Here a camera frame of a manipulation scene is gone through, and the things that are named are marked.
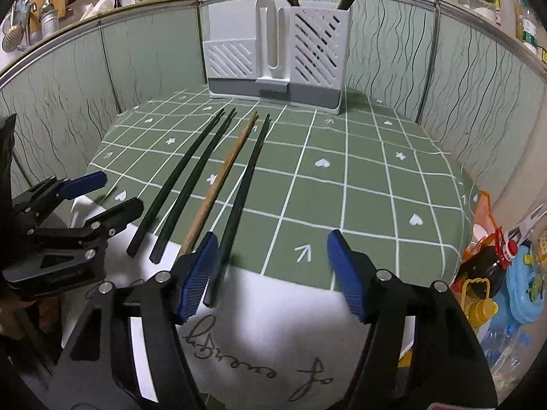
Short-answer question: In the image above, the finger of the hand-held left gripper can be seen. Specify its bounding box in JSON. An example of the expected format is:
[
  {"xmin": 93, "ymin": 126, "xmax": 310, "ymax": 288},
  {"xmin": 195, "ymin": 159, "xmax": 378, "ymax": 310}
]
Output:
[
  {"xmin": 13, "ymin": 171, "xmax": 107, "ymax": 223},
  {"xmin": 26, "ymin": 197, "xmax": 145, "ymax": 262}
]

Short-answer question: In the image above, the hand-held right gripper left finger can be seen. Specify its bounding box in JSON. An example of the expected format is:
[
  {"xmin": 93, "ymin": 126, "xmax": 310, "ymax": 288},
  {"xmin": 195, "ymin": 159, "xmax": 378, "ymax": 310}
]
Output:
[{"xmin": 19, "ymin": 231, "xmax": 219, "ymax": 410}]

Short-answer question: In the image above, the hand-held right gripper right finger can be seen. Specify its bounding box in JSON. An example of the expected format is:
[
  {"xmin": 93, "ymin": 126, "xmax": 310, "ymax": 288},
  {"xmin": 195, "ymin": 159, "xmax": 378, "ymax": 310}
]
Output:
[{"xmin": 327, "ymin": 229, "xmax": 500, "ymax": 410}]

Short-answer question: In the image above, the white utensil holder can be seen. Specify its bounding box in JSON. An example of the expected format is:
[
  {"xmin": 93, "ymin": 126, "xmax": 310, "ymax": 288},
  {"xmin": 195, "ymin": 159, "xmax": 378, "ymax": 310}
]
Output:
[{"xmin": 202, "ymin": 0, "xmax": 353, "ymax": 116}]

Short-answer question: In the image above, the person's left hand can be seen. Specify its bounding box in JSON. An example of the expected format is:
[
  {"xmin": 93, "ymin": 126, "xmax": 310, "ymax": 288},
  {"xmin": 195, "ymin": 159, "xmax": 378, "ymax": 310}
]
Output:
[{"xmin": 0, "ymin": 300, "xmax": 37, "ymax": 343}]

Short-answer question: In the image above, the green checkered tablecloth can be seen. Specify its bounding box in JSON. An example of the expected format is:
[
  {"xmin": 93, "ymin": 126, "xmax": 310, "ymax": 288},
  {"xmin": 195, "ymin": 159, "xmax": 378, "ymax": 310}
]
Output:
[{"xmin": 60, "ymin": 84, "xmax": 481, "ymax": 410}]

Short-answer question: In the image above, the brown wooden chopstick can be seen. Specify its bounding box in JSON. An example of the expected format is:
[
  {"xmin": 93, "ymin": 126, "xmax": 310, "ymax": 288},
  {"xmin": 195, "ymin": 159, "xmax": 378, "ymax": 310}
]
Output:
[{"xmin": 177, "ymin": 112, "xmax": 259, "ymax": 261}]

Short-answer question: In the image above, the dark sauce bottle red cap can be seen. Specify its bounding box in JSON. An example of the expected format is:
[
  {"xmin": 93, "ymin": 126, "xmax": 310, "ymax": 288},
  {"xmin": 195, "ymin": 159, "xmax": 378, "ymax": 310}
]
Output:
[{"xmin": 459, "ymin": 231, "xmax": 520, "ymax": 296}]

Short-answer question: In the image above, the oil bottle yellow cap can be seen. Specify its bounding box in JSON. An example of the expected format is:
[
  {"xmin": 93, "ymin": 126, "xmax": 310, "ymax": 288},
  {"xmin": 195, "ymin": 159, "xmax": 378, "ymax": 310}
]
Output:
[{"xmin": 462, "ymin": 277, "xmax": 500, "ymax": 330}]

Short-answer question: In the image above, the orange plastic bag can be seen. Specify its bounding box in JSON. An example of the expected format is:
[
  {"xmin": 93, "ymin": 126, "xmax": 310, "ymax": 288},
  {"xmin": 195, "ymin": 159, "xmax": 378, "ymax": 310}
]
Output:
[{"xmin": 466, "ymin": 190, "xmax": 501, "ymax": 261}]

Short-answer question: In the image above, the metal skimmer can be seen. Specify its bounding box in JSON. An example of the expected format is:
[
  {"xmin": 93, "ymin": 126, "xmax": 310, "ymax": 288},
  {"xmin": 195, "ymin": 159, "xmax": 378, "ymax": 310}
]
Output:
[{"xmin": 2, "ymin": 0, "xmax": 33, "ymax": 53}]

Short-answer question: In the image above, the metal grater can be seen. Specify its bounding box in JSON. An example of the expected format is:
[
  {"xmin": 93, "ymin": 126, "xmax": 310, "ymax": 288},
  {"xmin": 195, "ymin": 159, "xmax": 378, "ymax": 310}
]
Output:
[{"xmin": 38, "ymin": 2, "xmax": 59, "ymax": 40}]

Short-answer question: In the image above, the clear plastic bag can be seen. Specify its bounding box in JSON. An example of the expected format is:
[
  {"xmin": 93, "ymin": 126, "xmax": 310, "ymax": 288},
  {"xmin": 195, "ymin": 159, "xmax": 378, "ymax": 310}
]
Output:
[{"xmin": 479, "ymin": 320, "xmax": 547, "ymax": 394}]

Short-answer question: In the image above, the white bottle green label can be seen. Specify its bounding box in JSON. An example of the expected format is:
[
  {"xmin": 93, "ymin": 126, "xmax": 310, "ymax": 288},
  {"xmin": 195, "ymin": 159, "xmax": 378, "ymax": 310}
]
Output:
[{"xmin": 519, "ymin": 2, "xmax": 540, "ymax": 54}]

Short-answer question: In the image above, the white squeeze bottle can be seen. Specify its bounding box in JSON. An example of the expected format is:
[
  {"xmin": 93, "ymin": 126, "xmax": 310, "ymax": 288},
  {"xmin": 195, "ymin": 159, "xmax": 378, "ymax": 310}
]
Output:
[{"xmin": 498, "ymin": 0, "xmax": 520, "ymax": 37}]

